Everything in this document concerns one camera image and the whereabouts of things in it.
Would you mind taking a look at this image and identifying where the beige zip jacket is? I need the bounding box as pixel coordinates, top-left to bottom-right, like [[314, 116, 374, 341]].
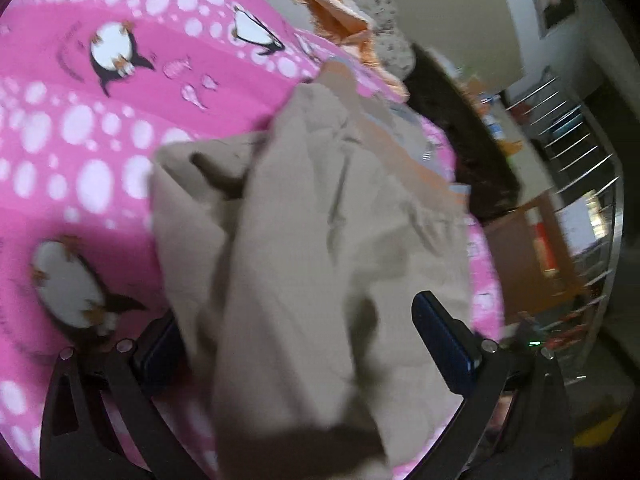
[[151, 60, 471, 479]]

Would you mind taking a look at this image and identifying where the metal railing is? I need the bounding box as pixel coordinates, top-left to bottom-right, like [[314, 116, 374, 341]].
[[506, 66, 624, 382]]

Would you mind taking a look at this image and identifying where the dark wooden cabinet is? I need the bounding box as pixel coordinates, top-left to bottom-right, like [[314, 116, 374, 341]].
[[404, 44, 521, 224]]

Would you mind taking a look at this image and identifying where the pink penguin blanket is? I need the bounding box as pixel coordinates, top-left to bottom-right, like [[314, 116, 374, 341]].
[[1, 0, 502, 479]]

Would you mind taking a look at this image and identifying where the floral quilt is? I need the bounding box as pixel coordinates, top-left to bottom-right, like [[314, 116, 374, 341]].
[[354, 0, 416, 80]]

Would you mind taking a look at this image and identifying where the orange fringed cloth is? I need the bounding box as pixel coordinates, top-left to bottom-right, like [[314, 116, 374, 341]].
[[297, 0, 409, 102]]

